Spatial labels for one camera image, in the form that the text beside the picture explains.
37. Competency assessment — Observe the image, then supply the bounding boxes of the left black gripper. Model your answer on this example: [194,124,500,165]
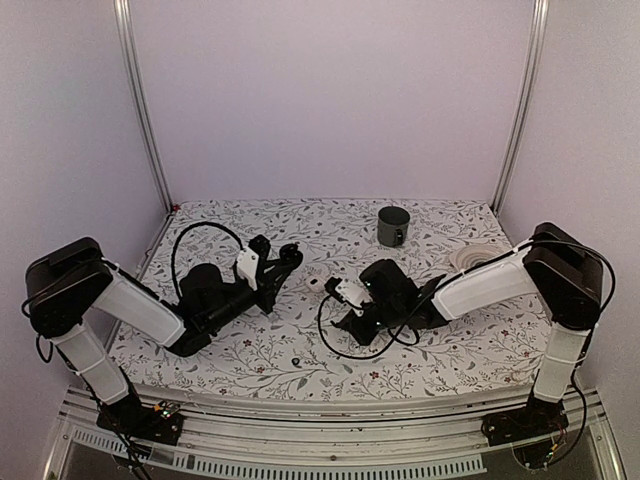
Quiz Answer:
[206,259,293,333]

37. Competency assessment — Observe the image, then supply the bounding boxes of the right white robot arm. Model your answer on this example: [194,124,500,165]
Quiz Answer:
[324,222,608,446]

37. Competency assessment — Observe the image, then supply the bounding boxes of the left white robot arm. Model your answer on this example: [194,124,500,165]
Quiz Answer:
[23,235,303,446]

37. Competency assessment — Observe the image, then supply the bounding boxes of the open white charging case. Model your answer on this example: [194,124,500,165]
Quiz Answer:
[305,276,325,293]

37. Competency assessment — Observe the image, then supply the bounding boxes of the dark grey mug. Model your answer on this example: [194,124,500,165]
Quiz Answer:
[377,206,410,248]

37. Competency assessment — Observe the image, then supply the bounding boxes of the floral patterned table mat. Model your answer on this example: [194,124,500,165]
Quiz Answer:
[110,199,550,402]

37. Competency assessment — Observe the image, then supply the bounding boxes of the striped ceramic saucer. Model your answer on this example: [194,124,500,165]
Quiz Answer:
[449,245,500,271]

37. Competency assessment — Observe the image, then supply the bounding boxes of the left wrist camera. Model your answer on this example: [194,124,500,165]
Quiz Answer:
[235,235,271,291]

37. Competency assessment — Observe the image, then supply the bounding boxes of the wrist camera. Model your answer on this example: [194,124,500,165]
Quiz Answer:
[324,277,372,316]
[235,235,271,291]

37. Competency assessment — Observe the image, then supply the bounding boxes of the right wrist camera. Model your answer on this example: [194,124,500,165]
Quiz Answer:
[324,277,372,316]

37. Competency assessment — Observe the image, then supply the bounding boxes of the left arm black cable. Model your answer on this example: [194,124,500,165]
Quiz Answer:
[169,222,249,301]

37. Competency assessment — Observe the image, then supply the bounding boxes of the front aluminium rail base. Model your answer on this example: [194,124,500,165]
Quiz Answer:
[42,384,626,480]

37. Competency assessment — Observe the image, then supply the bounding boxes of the left aluminium frame post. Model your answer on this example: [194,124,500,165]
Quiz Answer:
[113,0,174,214]

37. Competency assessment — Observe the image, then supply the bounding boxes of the aluminium frame post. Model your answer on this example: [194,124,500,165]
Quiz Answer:
[113,0,174,214]
[491,0,550,217]

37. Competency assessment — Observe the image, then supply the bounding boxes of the right aluminium frame post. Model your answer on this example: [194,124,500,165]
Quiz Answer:
[491,0,550,217]

